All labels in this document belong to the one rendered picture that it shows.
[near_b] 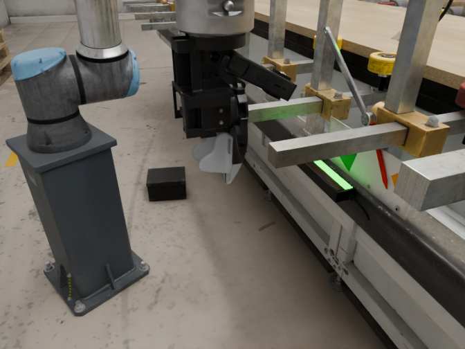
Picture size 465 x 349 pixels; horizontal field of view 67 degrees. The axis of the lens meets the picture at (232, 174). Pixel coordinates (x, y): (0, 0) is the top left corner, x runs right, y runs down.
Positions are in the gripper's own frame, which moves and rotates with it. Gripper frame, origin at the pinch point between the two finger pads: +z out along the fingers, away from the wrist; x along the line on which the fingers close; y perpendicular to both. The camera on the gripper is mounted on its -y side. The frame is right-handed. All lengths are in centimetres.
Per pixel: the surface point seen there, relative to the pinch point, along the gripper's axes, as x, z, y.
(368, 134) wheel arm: 1.3, -3.6, -22.6
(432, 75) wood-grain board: -15, -6, -51
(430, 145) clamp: 5.0, -1.7, -32.2
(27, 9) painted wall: -805, 60, 136
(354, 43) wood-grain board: -43, -7, -51
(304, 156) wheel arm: 1.5, -1.7, -11.2
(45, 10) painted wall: -803, 64, 104
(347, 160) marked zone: -11.7, 9.4, -30.4
